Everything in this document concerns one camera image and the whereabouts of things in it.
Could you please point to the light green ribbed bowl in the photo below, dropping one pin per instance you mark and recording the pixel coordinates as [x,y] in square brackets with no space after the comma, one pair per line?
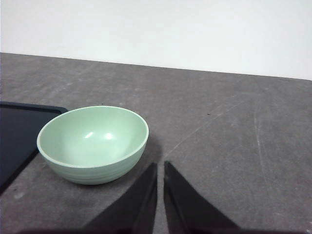
[94,145]

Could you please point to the dark teal rectangular tray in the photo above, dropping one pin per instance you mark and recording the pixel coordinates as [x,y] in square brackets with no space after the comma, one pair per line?
[20,127]

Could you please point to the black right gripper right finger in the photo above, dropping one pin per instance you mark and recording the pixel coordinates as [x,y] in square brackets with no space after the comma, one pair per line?
[188,211]

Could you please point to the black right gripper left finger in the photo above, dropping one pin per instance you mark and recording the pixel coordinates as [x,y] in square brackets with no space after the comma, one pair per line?
[135,213]

